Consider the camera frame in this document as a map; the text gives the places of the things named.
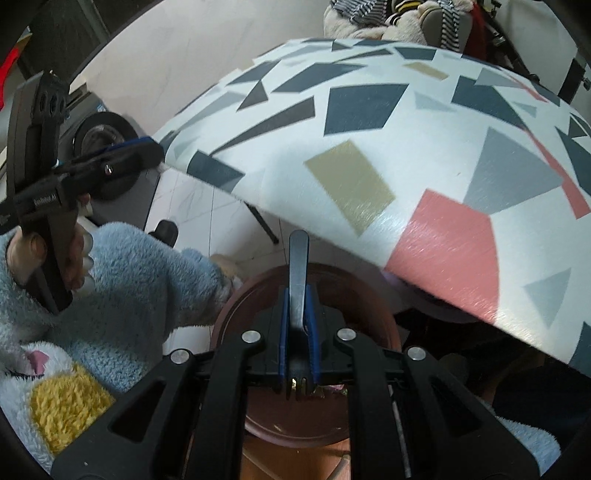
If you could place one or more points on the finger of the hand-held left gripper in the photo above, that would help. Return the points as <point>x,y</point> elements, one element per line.
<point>134,146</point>

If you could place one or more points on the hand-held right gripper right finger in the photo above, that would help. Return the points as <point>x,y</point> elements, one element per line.
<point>314,341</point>

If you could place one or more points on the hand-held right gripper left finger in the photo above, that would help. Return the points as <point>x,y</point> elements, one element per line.
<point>282,341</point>

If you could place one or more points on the brown round trash bin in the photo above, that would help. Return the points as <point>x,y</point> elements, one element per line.
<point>360,300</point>

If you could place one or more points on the person's left hand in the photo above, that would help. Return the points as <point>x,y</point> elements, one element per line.
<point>76,270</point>

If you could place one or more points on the grey washing machine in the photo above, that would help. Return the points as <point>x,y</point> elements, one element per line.
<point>97,129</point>

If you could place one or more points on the red hanging cloth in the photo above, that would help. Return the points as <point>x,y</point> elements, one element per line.
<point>8,74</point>

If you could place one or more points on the dark glass sliding door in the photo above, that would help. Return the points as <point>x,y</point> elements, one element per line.
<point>87,32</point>

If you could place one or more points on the black table leg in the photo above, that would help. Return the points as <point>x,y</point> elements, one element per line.
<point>264,224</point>

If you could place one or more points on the blue fleece pajama leg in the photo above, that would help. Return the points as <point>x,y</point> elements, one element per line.
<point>138,295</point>
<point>531,438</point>

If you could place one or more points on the geometric patterned tablecloth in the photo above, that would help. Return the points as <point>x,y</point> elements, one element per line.
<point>369,138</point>

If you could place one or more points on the white yellow fleece garment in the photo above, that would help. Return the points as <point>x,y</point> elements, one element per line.
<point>60,406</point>

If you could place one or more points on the black white striped shirt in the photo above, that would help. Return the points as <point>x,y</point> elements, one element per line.
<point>360,9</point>

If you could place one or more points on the taupe chair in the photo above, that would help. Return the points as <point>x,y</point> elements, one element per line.
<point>445,27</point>

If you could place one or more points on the red scarf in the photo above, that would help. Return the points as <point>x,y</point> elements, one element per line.
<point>478,27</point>

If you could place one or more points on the exercise bike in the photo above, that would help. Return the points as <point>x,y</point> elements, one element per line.
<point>545,50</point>

